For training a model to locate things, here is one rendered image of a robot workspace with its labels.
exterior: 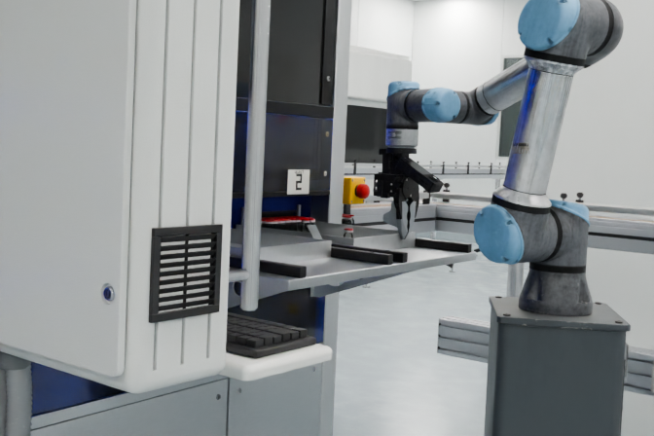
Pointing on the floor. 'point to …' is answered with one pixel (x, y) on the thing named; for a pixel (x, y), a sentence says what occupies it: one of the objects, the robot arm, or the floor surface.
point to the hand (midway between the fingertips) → (406, 234)
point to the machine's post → (323, 205)
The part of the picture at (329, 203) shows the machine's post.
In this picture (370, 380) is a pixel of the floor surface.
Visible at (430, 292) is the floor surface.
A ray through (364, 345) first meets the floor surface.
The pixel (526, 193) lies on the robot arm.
